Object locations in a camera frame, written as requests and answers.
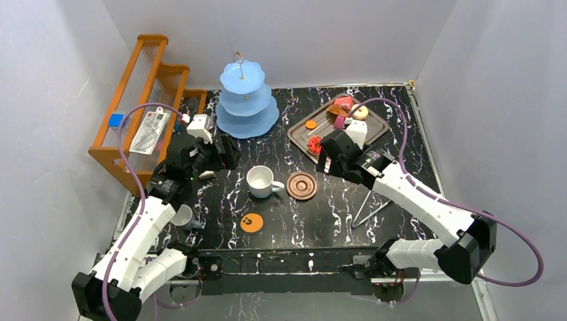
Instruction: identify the round orange cookie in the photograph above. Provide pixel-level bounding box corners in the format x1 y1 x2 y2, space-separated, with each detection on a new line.
305 120 317 130

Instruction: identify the cream white donut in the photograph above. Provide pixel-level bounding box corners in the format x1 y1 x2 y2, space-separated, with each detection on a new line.
352 104 369 120

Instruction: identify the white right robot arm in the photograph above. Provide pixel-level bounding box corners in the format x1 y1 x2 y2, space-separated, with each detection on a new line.
317 130 496 284

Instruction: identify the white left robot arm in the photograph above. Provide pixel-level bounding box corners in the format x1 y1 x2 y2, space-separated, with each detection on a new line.
72 134 241 320

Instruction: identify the magenta pink roll cake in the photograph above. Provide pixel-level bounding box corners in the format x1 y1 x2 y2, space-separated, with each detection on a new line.
334 116 346 130

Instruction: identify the silver metal tray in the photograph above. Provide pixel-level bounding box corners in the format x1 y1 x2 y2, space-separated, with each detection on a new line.
288 93 389 154

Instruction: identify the white ceramic mug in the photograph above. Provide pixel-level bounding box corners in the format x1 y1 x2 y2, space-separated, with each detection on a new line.
246 166 286 199

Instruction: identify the brown croissant pastry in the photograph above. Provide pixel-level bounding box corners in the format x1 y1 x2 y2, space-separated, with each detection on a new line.
326 104 348 118

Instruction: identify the blue three-tier cake stand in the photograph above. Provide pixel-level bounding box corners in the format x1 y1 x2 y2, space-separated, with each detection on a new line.
215 51 279 139

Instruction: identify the brown wooden saucer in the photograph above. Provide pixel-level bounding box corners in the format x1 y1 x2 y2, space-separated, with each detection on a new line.
286 172 318 201

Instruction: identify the clear ruler set package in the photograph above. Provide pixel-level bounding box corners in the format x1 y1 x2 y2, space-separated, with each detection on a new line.
129 106 171 155

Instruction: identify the orange round coaster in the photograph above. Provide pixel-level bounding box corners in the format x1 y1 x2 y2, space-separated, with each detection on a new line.
239 213 264 235

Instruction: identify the blue eraser block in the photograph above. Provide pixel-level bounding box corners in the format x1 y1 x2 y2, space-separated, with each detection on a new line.
108 113 125 130

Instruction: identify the orange wooden tiered rack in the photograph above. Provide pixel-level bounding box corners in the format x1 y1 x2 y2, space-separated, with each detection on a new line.
88 34 207 197

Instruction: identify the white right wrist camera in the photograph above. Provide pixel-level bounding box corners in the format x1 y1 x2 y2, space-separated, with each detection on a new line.
344 120 368 149

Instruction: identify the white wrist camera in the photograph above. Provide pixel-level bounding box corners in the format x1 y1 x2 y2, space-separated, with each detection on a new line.
187 114 214 144
344 120 368 149

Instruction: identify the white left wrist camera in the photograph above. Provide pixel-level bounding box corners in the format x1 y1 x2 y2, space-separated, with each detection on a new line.
187 114 214 144

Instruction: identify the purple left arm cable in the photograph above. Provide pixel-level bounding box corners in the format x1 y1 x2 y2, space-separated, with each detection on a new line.
102 102 191 321

